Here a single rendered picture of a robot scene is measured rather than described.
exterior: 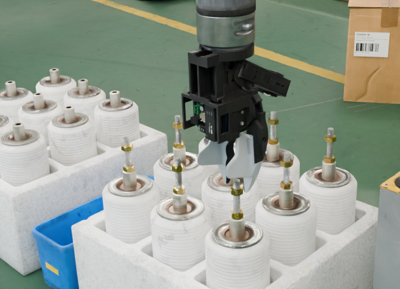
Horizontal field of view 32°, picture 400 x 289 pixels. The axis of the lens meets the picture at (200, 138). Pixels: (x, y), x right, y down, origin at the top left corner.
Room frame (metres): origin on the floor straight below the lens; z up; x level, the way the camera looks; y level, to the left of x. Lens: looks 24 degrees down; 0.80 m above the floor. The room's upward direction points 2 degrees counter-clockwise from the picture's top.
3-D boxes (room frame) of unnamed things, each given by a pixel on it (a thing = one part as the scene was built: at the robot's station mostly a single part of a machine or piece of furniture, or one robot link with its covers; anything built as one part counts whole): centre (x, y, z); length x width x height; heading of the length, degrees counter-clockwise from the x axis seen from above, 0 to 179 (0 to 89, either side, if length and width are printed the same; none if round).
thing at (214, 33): (0.86, -0.04, 0.56); 0.08 x 0.08 x 0.05
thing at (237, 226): (0.88, -0.05, 0.26); 0.02 x 0.02 x 0.03
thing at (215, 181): (1.04, -0.05, 0.25); 0.08 x 0.08 x 0.01
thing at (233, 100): (0.86, -0.03, 0.48); 0.09 x 0.08 x 0.12; 131
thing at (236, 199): (0.88, -0.05, 0.30); 0.01 x 0.01 x 0.08
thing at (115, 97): (1.42, 0.18, 0.26); 0.02 x 0.02 x 0.03
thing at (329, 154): (1.05, -0.21, 0.30); 0.01 x 0.01 x 0.08
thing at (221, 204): (1.04, -0.05, 0.16); 0.10 x 0.10 x 0.18
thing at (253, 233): (0.88, -0.05, 0.25); 0.08 x 0.08 x 0.01
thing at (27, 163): (1.26, 0.35, 0.16); 0.10 x 0.10 x 0.18
